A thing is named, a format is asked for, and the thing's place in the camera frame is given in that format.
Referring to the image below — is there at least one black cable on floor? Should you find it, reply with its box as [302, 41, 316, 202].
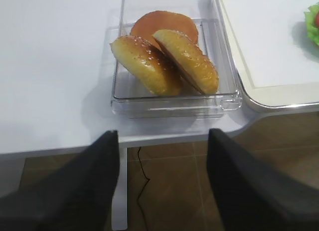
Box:
[137, 146, 151, 231]

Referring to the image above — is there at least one bun bottom flat side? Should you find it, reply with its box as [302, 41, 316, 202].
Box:
[130, 10, 198, 50]

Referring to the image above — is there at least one sesame bun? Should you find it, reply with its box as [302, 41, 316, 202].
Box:
[110, 35, 183, 96]
[153, 29, 219, 95]

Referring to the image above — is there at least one red tomato slice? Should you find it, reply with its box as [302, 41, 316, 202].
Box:
[314, 12, 319, 27]

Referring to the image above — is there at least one sesame bun top left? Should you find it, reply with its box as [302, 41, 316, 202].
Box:
[110, 35, 183, 96]

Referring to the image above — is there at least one sesame bun top right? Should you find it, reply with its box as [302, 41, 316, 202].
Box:
[153, 29, 219, 95]

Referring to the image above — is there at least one green lettuce leaf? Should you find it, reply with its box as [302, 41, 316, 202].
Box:
[304, 3, 319, 45]

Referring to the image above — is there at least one white serving tray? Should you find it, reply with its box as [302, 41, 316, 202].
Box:
[219, 0, 319, 114]

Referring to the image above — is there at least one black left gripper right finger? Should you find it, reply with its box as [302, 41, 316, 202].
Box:
[207, 129, 319, 231]

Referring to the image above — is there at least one clear plastic container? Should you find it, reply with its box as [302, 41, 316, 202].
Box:
[111, 0, 242, 118]

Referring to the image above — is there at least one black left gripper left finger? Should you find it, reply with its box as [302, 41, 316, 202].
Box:
[0, 131, 119, 231]

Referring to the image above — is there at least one white table leg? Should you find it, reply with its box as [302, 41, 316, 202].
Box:
[111, 146, 128, 231]

